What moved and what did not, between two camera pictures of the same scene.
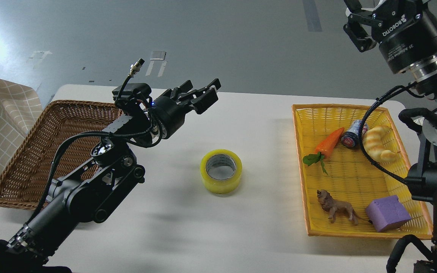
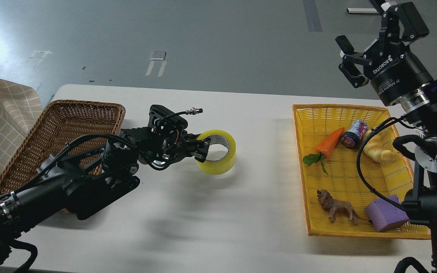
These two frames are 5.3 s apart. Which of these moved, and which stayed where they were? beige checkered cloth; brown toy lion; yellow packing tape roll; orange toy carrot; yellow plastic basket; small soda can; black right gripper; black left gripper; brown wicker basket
Moved: black left gripper; black right gripper; yellow packing tape roll
Stayed: small soda can; brown wicker basket; brown toy lion; yellow plastic basket; beige checkered cloth; orange toy carrot
